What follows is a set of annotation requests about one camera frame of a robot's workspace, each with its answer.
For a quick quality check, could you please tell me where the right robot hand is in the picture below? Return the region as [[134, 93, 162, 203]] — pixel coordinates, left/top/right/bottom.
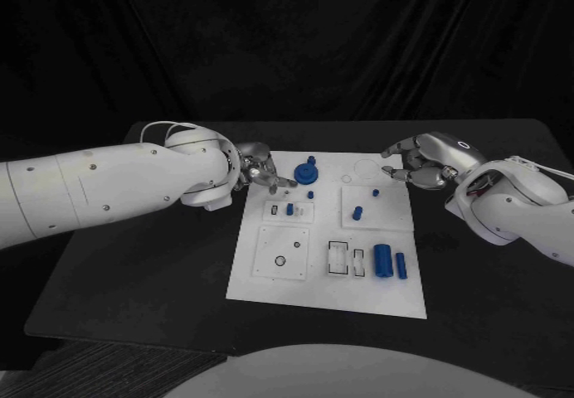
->
[[379, 131, 489, 191]]

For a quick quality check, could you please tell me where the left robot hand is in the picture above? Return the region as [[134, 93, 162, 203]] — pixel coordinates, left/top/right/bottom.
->
[[234, 142, 299, 196]]

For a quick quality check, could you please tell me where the white task board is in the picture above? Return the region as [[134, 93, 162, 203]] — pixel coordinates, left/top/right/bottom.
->
[[225, 150, 428, 320]]

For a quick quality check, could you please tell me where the blue gear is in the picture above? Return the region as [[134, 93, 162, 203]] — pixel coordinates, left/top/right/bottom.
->
[[293, 164, 320, 186]]

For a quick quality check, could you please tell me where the thick long blue cylinder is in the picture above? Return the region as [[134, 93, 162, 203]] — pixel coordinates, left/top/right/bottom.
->
[[374, 244, 395, 279]]

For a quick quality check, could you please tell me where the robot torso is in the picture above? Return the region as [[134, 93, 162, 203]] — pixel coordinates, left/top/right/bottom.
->
[[162, 343, 542, 398]]

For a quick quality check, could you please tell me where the white cable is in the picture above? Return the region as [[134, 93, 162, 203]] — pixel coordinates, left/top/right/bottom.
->
[[505, 155, 574, 182], [139, 120, 204, 144], [165, 123, 205, 143]]

